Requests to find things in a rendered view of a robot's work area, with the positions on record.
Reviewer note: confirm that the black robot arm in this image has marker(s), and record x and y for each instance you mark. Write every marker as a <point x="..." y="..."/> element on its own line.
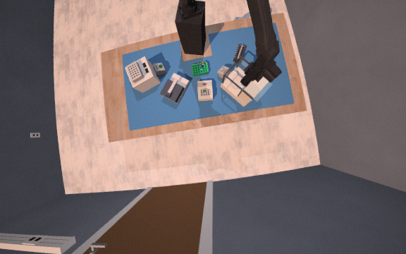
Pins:
<point x="265" y="38"/>

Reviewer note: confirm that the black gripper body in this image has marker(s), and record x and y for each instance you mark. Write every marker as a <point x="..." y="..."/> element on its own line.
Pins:
<point x="259" y="78"/>

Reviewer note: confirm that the cream block with rows of round holes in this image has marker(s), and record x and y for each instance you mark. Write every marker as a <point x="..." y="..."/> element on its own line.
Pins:
<point x="143" y="76"/>

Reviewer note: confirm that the green tube rack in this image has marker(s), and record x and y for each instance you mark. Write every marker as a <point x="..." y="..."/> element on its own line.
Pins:
<point x="197" y="71"/>

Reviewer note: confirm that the blue bench mat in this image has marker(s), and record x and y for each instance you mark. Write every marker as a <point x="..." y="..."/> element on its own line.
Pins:
<point x="150" y="108"/>

